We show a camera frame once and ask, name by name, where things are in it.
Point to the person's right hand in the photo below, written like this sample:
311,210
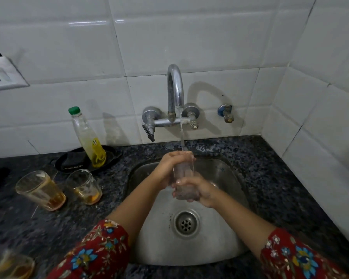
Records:
202,191

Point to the black oval tray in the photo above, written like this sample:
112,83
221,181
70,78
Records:
113,155

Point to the red floral left sleeve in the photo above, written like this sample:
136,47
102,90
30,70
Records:
100,252

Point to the person's right fingers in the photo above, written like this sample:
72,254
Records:
182,183

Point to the large glass with tea dregs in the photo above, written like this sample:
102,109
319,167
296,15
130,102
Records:
42,190

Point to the small glass with tea dregs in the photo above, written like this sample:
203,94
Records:
85,187

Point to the person's left fingers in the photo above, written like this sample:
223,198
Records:
180,156

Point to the white wall socket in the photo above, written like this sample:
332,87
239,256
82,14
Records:
3,75

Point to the stainless steel sink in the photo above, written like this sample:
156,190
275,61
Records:
163,238

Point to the chrome wall faucet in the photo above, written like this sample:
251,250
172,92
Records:
175,92

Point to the red floral right sleeve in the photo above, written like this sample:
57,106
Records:
296,258

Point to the person's left hand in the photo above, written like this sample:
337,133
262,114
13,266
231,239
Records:
164,171

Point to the person's right forearm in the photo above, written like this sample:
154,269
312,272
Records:
240,219

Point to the green-capped dish soap bottle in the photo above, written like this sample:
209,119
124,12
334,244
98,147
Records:
88,139

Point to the person's left forearm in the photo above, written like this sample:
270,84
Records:
136,204

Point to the red floral sleeve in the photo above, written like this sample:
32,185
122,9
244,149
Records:
100,252
296,258

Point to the clear drinking glass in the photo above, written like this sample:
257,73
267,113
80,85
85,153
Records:
183,171

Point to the round sink drain strainer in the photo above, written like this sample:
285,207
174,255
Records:
186,223

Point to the chrome wall angle valve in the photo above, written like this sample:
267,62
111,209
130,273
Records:
226,113

